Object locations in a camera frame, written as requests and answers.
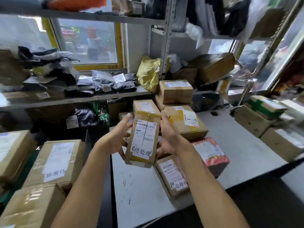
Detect glass storefront with taped frame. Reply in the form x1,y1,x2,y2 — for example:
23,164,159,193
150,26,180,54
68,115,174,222
232,4,304,93

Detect white foam box yellow tape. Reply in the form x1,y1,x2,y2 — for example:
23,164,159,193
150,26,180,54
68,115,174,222
215,78,231,93

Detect pile of cardboard parcels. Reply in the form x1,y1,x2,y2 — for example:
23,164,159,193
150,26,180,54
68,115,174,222
118,79,230,200
0,130,86,228

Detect pink printed parcel box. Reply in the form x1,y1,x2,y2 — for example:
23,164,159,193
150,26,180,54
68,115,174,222
191,137,230,177

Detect pile of grey plastic mailers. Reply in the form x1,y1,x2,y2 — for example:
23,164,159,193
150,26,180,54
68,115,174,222
76,70,139,94

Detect green plastic bag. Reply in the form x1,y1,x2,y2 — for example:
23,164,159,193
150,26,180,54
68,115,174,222
92,101,112,127

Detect yellow framed window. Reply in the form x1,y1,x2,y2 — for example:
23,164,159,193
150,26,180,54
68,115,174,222
41,16,125,72

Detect person's right hand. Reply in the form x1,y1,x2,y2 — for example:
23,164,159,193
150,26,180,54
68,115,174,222
155,110,190,159

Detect cardboard box on rack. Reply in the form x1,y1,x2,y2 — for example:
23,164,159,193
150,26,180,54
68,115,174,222
249,7,285,40

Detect white hanging plastic bag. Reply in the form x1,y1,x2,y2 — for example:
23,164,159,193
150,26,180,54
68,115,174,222
185,22,205,49

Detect large yellow-taped cardboard box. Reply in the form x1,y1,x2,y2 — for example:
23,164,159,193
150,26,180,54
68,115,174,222
187,53,236,84

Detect grey metal shelf rack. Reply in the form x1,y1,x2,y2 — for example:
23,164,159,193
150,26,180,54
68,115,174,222
0,0,171,112
159,0,304,107

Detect olive yellow bag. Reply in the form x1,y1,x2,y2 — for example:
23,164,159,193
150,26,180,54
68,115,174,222
136,55,171,93

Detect person's right forearm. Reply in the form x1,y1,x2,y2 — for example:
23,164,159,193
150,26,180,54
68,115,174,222
175,142,250,228

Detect person's left forearm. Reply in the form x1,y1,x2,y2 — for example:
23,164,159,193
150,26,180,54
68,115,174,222
51,144,112,228

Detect orange plastic mailer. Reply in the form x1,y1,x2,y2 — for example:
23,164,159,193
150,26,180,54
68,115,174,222
47,0,107,12

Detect grey taped parcel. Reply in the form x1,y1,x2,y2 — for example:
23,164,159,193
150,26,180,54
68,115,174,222
111,0,146,16

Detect black plastic mailer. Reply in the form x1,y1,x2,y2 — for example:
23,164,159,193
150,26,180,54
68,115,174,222
74,107,98,127

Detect green-taped cardboard box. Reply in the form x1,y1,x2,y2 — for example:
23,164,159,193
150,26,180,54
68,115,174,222
247,95,288,119

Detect person's left hand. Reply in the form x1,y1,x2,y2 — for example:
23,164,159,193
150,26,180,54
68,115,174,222
96,113,133,159

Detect small handwritten cardboard box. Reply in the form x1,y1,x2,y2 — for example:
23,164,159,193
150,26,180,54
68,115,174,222
172,67,198,85

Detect pile of grey mailer bags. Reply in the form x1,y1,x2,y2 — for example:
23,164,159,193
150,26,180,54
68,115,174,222
0,46,80,93

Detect black plastic bags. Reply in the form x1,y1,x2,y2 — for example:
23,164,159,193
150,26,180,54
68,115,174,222
185,0,252,37

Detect crumpled grey plastic bag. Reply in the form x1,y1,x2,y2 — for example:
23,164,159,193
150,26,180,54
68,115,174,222
168,54,188,73

